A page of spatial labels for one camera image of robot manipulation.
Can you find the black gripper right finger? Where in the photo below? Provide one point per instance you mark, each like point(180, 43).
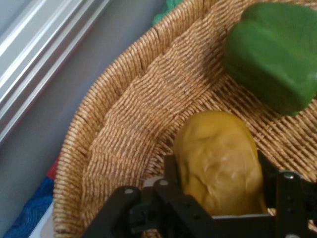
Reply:
point(292, 203)

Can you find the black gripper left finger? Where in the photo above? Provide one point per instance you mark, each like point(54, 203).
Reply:
point(178, 210)

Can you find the yellow-brown potato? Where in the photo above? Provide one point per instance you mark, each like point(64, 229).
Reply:
point(218, 161)

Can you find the woven wicker basket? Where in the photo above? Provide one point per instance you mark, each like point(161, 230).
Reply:
point(148, 99)

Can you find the small red-orange object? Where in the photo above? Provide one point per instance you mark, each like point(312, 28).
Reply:
point(52, 171)

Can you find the green bell pepper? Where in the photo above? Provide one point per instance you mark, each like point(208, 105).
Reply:
point(270, 57)

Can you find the green cloth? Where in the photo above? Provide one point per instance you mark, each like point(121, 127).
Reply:
point(168, 7)

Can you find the aluminium wall rail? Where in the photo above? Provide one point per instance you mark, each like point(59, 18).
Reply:
point(37, 49)

